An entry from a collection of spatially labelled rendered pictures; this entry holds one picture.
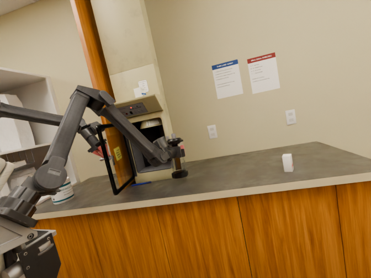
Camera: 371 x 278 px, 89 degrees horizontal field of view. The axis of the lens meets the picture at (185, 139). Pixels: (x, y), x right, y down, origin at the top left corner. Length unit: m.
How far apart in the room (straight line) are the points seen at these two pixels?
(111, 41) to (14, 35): 1.36
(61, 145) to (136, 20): 0.96
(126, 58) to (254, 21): 1.01
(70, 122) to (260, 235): 1.02
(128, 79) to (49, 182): 0.88
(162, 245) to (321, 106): 1.51
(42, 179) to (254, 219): 0.92
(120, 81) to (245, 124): 1.02
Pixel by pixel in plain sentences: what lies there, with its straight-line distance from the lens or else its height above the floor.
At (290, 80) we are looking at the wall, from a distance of 1.74.
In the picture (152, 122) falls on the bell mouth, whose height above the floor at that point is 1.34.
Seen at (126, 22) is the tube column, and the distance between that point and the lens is 1.45.
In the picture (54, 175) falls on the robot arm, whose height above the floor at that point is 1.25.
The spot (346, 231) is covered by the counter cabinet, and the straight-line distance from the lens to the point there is 1.26.
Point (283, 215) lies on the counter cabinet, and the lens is 1.13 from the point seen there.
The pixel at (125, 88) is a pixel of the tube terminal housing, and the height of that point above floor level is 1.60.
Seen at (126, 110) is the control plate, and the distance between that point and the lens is 1.28.
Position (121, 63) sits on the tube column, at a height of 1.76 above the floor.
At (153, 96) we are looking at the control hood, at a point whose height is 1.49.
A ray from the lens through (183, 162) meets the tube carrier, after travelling 1.15.
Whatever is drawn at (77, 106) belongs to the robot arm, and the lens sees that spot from 0.83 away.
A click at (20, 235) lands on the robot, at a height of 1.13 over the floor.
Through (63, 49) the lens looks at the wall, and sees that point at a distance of 2.25.
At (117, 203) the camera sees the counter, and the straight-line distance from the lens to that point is 1.19.
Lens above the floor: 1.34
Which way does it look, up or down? 7 degrees down
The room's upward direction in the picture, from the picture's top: 12 degrees counter-clockwise
